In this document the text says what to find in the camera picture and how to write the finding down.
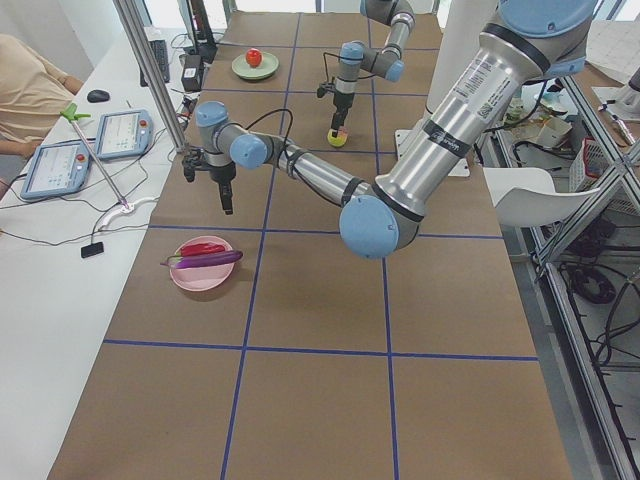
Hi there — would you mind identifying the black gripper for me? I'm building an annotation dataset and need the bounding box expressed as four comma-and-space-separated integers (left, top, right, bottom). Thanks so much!
316, 79, 356, 130
181, 148, 236, 215

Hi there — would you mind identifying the peach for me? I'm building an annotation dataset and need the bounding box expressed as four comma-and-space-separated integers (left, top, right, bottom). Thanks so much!
327, 128, 348, 148

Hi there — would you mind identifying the red chili pepper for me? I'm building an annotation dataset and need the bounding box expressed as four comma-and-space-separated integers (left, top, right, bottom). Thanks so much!
179, 242, 226, 257

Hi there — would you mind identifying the purple eggplant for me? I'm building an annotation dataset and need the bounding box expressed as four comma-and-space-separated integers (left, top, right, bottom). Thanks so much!
162, 250, 243, 269

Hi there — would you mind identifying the red pomegranate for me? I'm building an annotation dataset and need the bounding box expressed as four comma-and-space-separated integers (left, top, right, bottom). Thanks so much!
245, 48, 263, 68

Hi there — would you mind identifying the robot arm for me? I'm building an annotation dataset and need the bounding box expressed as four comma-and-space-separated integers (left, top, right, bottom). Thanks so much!
316, 0, 415, 148
195, 1, 595, 259

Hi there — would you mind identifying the green plate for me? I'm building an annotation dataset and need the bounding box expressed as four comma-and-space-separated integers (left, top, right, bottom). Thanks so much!
231, 50, 279, 81

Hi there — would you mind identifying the teach pendant far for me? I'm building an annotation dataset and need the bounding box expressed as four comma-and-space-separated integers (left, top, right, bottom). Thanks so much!
95, 109, 153, 161

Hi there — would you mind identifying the teach pendant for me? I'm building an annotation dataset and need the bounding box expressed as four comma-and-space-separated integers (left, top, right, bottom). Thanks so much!
95, 109, 153, 161
20, 141, 89, 201

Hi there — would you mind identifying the pink plate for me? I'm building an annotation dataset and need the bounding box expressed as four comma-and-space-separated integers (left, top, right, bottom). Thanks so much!
169, 235, 235, 292

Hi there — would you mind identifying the black computer mouse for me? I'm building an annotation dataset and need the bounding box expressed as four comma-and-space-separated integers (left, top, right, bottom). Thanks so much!
86, 89, 111, 103

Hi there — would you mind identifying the reacher grabber stick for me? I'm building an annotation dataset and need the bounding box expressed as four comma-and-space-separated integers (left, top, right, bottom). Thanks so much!
60, 102, 158, 232

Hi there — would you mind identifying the teach pendant near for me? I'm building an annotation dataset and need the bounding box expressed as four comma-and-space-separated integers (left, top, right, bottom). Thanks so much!
20, 141, 89, 201

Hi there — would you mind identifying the white chair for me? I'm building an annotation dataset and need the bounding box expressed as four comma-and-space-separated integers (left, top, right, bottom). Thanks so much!
483, 167, 600, 227

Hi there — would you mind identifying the person in beige shirt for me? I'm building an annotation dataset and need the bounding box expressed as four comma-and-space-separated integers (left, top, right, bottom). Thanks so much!
1, 34, 83, 158

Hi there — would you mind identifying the white plastic basket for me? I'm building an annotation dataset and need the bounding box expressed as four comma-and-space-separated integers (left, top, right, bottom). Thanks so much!
569, 138, 609, 192

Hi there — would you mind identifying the aluminium frame post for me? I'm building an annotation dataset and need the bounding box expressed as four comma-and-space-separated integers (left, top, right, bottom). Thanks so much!
113, 0, 189, 154

